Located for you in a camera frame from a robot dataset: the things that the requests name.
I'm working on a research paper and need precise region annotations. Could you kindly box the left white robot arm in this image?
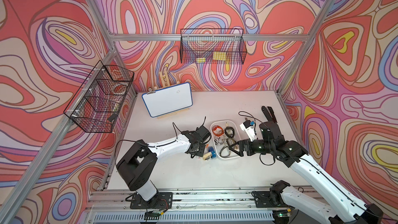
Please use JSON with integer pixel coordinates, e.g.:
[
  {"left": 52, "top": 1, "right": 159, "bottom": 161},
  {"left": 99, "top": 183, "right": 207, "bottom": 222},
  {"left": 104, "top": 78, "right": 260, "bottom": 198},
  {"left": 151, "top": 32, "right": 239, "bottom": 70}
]
[{"left": 116, "top": 125, "right": 211, "bottom": 202}]

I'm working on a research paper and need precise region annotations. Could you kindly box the yellow sticky note pad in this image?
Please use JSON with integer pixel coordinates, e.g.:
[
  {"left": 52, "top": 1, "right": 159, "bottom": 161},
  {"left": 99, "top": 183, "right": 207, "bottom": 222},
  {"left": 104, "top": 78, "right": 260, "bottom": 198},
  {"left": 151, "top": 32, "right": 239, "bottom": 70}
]
[{"left": 212, "top": 51, "right": 227, "bottom": 61}]

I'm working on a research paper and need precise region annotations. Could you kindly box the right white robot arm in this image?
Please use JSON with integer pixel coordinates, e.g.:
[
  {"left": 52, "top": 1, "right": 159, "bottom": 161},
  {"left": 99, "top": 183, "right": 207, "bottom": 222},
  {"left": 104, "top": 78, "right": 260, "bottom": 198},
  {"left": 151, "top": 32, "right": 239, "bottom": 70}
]
[{"left": 229, "top": 121, "right": 383, "bottom": 224}]

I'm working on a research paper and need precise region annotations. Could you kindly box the black wire basket back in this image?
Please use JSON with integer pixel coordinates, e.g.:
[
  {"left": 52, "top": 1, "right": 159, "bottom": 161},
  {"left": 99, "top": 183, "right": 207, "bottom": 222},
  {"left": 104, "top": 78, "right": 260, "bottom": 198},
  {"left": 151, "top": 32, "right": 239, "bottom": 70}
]
[{"left": 180, "top": 27, "right": 247, "bottom": 65}]

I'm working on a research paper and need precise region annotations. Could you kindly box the wooden easel stand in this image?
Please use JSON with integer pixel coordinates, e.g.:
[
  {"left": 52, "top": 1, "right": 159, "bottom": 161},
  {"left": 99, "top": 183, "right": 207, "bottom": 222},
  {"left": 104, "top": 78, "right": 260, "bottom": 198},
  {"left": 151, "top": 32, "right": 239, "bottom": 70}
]
[{"left": 149, "top": 71, "right": 191, "bottom": 120}]

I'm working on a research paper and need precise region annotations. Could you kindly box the black stapler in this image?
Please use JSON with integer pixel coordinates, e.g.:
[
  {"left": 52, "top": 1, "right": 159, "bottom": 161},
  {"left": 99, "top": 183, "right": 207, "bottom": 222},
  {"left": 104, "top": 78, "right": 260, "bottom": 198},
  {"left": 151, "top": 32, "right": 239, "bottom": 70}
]
[{"left": 261, "top": 106, "right": 277, "bottom": 123}]

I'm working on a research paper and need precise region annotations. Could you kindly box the brown strap watch front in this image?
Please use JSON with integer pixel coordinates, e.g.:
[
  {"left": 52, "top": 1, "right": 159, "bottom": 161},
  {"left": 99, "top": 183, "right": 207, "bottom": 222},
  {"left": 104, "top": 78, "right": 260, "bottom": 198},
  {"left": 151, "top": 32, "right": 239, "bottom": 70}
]
[{"left": 219, "top": 146, "right": 231, "bottom": 158}]

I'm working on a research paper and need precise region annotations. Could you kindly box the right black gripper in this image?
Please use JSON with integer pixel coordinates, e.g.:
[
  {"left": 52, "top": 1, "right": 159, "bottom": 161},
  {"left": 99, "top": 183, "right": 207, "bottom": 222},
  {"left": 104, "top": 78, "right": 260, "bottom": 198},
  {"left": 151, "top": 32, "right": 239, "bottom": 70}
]
[{"left": 228, "top": 137, "right": 274, "bottom": 157}]

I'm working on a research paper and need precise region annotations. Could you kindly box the white purple kids watch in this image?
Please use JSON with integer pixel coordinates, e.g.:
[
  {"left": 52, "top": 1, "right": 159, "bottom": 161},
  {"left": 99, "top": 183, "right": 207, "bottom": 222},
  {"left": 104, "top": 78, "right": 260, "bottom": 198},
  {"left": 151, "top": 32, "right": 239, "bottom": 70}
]
[{"left": 214, "top": 136, "right": 225, "bottom": 146}]

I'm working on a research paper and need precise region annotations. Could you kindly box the blue framed whiteboard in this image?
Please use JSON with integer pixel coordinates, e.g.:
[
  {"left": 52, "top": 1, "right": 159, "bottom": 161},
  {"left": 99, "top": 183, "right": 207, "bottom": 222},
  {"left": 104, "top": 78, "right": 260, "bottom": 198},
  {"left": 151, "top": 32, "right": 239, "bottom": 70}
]
[{"left": 141, "top": 82, "right": 194, "bottom": 118}]

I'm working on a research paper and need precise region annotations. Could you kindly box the dark brown leather watch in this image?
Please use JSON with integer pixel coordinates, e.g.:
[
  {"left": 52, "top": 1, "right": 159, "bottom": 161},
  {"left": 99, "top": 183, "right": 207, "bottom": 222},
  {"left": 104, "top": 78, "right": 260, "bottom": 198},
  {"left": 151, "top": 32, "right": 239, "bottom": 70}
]
[{"left": 227, "top": 138, "right": 236, "bottom": 147}]

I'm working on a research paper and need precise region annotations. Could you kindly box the beige strap blue watch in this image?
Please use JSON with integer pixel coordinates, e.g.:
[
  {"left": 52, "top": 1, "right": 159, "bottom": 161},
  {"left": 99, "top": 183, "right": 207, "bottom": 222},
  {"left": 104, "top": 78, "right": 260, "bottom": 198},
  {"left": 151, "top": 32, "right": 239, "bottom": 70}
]
[{"left": 203, "top": 152, "right": 212, "bottom": 161}]

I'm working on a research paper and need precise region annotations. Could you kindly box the white plastic storage tray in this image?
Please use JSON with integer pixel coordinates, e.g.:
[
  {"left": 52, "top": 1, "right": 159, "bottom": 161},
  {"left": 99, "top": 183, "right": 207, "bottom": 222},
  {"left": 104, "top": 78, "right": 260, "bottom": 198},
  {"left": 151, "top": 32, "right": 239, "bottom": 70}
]
[{"left": 210, "top": 120, "right": 240, "bottom": 160}]

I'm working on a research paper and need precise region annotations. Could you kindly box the black wire basket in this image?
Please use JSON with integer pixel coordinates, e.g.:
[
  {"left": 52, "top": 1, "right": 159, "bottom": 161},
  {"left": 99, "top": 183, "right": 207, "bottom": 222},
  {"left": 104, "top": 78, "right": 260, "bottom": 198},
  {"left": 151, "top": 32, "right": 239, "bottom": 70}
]
[
  {"left": 180, "top": 27, "right": 247, "bottom": 65},
  {"left": 63, "top": 61, "right": 135, "bottom": 133}
]

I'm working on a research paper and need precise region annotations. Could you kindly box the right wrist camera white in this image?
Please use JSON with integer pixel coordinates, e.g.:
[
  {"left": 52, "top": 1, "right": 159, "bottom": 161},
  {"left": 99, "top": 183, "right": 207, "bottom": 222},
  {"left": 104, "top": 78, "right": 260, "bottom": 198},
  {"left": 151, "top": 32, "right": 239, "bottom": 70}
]
[{"left": 239, "top": 119, "right": 257, "bottom": 142}]

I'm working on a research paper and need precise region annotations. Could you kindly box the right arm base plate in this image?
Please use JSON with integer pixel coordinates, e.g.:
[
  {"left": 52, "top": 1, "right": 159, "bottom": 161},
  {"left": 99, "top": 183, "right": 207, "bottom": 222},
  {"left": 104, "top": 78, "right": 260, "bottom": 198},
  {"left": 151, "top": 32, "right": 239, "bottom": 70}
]
[{"left": 251, "top": 190, "right": 288, "bottom": 208}]

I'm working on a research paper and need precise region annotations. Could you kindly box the black band watch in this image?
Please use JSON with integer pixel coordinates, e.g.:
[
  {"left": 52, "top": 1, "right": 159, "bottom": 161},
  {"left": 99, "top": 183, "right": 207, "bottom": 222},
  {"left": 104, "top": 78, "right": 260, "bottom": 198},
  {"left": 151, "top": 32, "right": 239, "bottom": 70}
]
[{"left": 224, "top": 126, "right": 235, "bottom": 139}]

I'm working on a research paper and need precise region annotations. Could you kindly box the black wire basket left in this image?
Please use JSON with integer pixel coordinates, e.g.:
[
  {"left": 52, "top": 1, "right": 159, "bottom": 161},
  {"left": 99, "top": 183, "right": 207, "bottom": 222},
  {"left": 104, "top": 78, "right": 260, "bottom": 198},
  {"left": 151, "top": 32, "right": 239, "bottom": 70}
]
[{"left": 63, "top": 61, "right": 135, "bottom": 133}]

